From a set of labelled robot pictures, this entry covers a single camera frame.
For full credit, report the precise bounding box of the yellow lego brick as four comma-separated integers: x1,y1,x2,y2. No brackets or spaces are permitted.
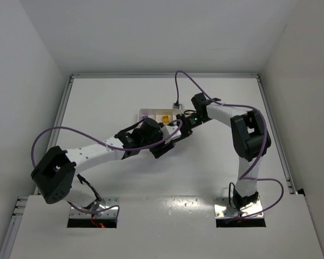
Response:
162,115,170,124

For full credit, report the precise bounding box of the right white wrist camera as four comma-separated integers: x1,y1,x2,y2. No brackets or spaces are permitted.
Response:
172,101,184,111

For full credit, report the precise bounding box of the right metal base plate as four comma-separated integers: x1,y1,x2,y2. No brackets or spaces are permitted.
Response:
213,197,264,220

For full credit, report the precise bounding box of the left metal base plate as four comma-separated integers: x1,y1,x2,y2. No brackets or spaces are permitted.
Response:
69,197,119,220

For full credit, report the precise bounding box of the metal base plate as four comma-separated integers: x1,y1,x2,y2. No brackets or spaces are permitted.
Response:
69,197,119,220
213,197,264,220

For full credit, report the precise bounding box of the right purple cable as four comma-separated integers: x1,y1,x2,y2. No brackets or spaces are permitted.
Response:
174,70,285,221

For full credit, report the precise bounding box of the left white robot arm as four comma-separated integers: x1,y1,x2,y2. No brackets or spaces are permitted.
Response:
31,118,183,208

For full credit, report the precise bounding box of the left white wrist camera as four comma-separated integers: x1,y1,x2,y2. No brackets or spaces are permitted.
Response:
161,125,181,140

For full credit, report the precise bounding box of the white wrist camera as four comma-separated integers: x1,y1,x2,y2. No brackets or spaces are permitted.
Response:
161,125,181,140
172,101,184,111

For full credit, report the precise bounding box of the purple cable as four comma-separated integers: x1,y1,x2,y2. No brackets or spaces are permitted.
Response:
31,120,184,216
174,70,285,221

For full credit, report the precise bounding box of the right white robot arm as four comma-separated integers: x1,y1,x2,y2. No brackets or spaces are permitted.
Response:
176,93,271,210

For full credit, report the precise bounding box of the white three-compartment tray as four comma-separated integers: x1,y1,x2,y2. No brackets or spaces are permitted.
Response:
137,108,182,125

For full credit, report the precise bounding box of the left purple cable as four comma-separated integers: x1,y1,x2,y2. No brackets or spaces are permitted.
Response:
31,120,184,216

